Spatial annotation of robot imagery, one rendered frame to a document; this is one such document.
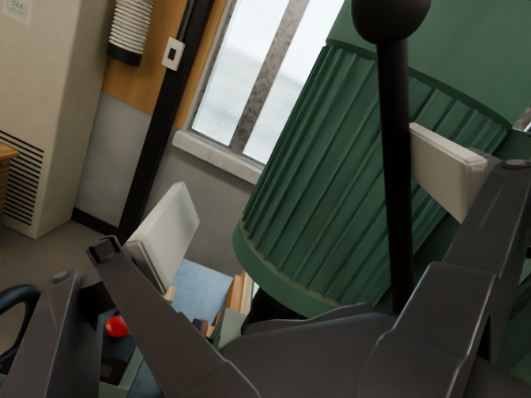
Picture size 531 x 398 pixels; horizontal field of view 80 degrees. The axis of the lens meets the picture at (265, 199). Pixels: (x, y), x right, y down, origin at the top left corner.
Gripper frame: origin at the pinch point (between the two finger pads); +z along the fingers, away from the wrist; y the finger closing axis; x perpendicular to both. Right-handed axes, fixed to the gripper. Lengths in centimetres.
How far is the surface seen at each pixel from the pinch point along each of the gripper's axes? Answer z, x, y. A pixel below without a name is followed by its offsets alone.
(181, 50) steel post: 147, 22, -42
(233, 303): 33, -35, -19
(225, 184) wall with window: 152, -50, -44
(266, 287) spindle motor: 6.6, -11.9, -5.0
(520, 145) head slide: 8.9, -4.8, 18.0
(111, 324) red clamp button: 12.5, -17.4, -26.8
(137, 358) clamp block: 14.0, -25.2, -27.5
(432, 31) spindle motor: 6.3, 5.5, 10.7
